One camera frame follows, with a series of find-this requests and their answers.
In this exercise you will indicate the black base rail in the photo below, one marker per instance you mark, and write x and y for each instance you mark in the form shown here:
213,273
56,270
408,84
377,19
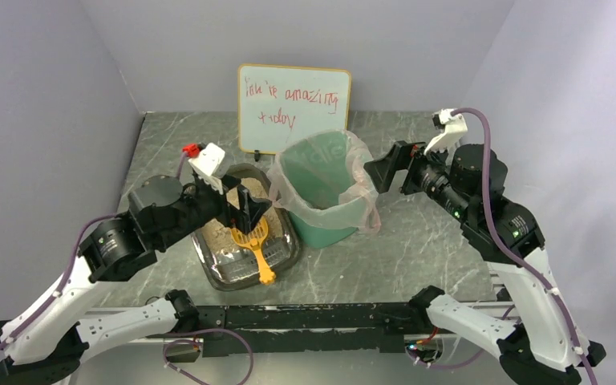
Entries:
386,327

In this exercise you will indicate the green trash bin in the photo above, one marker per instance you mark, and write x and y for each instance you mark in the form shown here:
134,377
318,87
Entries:
318,175

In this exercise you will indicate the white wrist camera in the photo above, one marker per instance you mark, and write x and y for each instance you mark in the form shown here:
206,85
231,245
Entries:
209,164
453,128

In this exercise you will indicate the translucent pink bin liner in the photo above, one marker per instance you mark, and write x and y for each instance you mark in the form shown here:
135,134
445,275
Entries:
357,155

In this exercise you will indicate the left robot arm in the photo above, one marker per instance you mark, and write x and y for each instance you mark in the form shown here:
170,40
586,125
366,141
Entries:
52,338

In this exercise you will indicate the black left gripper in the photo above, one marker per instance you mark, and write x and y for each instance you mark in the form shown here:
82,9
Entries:
228,202

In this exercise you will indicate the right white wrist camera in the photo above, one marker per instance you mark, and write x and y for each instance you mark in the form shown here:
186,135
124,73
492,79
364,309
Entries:
453,128

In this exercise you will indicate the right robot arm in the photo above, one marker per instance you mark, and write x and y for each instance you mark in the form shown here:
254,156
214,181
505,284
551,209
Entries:
543,346

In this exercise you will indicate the yellow litter scoop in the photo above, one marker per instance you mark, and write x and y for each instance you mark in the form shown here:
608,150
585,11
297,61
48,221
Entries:
254,242

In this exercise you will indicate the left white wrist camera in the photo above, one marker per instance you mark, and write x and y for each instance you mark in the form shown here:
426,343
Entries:
209,164

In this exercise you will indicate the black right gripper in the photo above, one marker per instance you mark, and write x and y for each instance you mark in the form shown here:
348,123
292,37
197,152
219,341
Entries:
404,169

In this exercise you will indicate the beige cat litter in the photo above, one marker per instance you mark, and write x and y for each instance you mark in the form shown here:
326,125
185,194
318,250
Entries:
218,237

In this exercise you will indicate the whiteboard with red writing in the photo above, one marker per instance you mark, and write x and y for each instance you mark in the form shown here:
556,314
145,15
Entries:
280,105

